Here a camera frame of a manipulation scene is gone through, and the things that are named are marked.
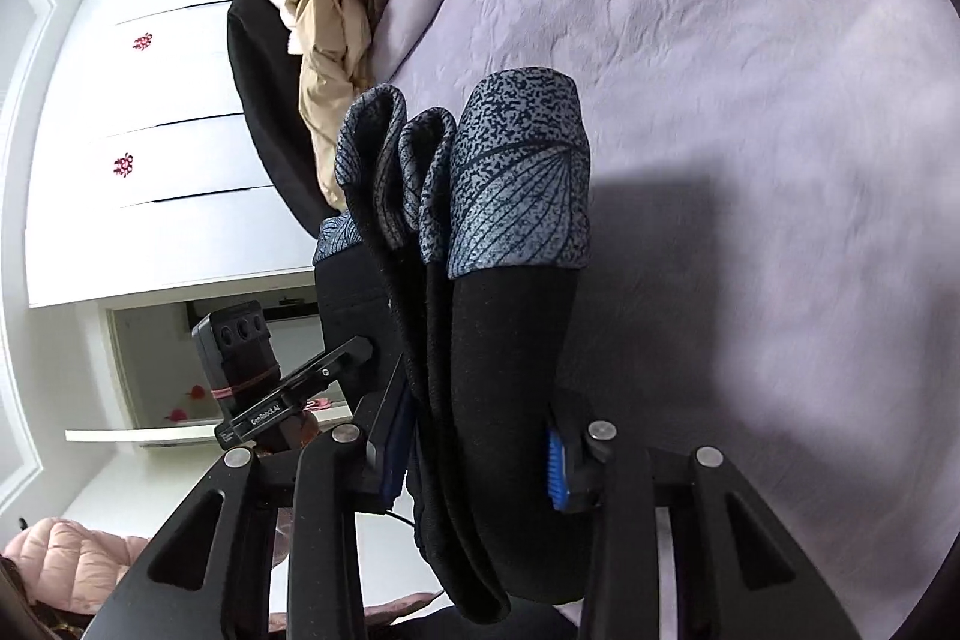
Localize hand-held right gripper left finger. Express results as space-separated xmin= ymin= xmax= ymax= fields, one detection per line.
xmin=94 ymin=374 xmax=417 ymax=640

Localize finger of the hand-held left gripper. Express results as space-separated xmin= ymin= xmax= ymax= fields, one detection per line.
xmin=328 ymin=337 xmax=374 ymax=384

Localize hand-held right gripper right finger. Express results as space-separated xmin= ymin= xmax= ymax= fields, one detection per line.
xmin=544 ymin=396 xmax=863 ymax=640

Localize black pants with grey lining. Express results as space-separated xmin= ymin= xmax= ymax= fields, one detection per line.
xmin=313 ymin=68 xmax=593 ymax=622

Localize white wardrobe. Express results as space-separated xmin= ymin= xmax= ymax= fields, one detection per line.
xmin=0 ymin=0 xmax=331 ymax=311

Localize white alcove shelf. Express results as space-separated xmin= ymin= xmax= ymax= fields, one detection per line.
xmin=64 ymin=287 xmax=353 ymax=447

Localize dark cloth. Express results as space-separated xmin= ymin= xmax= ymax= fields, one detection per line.
xmin=439 ymin=602 xmax=580 ymax=640

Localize black jacket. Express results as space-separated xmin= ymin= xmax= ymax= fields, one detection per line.
xmin=226 ymin=0 xmax=350 ymax=236

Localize pink padded jacket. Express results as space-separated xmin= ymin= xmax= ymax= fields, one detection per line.
xmin=0 ymin=518 xmax=151 ymax=618

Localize beige coat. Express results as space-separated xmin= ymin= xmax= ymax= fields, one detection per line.
xmin=247 ymin=0 xmax=376 ymax=214

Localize lavender bed sheet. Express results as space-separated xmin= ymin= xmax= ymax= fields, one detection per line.
xmin=360 ymin=0 xmax=960 ymax=640

